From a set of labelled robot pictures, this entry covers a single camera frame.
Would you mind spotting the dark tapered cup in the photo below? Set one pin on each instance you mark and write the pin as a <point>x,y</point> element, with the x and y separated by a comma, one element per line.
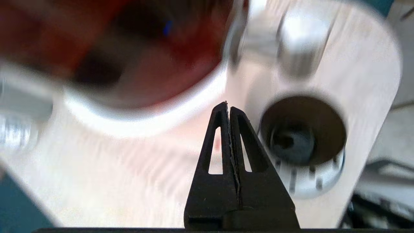
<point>323,123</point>

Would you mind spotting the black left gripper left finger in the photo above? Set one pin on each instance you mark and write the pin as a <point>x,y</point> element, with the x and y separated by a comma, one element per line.
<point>210,197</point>

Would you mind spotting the large round perforated drip tray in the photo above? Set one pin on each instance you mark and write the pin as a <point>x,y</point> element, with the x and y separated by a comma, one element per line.
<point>320,181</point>

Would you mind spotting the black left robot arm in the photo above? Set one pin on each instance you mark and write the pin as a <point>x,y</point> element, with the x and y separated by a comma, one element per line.
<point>381,210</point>

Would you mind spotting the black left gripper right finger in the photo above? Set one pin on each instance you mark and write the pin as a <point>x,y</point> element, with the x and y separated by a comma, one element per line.
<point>263,194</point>

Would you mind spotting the silver dispenser tap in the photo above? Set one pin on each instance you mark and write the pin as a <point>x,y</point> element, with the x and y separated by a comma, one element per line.
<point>300,42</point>

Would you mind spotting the large tea dispenser white base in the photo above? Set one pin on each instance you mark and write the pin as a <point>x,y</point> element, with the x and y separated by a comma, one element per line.
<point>129,64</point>

